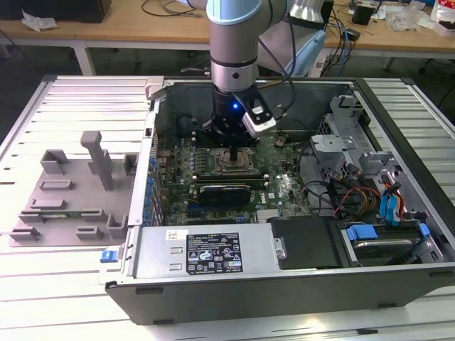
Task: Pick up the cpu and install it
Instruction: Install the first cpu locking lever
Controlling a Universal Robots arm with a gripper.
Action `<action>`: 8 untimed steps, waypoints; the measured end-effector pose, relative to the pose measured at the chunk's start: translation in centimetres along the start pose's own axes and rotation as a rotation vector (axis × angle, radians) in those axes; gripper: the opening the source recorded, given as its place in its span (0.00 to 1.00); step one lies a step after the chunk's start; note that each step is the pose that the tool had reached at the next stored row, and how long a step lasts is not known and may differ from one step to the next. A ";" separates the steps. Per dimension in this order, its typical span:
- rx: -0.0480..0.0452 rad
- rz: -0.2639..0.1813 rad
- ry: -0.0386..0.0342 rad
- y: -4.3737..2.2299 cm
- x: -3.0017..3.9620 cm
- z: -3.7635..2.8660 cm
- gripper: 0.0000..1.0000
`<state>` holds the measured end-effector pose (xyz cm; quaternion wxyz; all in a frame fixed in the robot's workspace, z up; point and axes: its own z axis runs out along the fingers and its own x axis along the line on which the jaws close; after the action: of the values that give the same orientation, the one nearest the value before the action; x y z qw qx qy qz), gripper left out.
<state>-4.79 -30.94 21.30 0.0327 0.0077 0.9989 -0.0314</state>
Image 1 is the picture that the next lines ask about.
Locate metal socket cover frame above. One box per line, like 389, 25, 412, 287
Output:
214, 148, 254, 172

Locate CPU socket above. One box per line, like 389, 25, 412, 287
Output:
211, 147, 255, 173

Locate black RAM slot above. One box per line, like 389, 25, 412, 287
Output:
194, 169, 267, 175
194, 179, 268, 185
194, 175, 268, 181
194, 173, 267, 178

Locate green motherboard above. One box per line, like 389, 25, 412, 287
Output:
156, 134, 316, 227

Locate black graphics card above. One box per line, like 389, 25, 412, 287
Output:
197, 182, 252, 207

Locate pale blue teach pendant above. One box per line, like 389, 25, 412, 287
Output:
285, 28, 328, 77

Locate grey metal disk bay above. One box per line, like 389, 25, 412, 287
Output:
308, 92, 406, 180

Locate silver finned heatsink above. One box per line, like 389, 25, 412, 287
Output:
256, 208, 282, 224

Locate black plastic bay cover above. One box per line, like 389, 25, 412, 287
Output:
266, 215, 345, 271

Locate grey power supply unit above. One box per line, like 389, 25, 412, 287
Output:
133, 225, 282, 281

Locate small black box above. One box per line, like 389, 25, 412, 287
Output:
351, 4, 377, 26

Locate grey parts rack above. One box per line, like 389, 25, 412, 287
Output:
7, 130, 139, 248

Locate black grey PC case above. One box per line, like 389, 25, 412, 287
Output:
105, 76, 455, 326

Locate black equipment box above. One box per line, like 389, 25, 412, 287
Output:
0, 0, 113, 24

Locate clear plastic bags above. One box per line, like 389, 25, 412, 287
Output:
389, 5, 437, 32

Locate crumpled clear plastic bag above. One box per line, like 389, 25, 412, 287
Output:
21, 9, 60, 33

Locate hard disk in blue carrier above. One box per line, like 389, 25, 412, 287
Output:
343, 222, 431, 267

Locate red white packet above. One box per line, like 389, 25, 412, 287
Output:
430, 0, 455, 37

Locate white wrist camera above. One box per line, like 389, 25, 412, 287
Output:
232, 90, 278, 139

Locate wooden desk white frame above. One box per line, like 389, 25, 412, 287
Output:
0, 0, 455, 77

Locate thick black cable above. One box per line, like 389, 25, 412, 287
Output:
301, 179, 337, 216

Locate blue cable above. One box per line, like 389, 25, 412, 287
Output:
332, 13, 355, 77

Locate yellow power wire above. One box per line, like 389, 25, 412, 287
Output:
358, 193, 378, 215

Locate blue data wire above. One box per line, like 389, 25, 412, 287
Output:
387, 180, 403, 223
378, 191, 392, 223

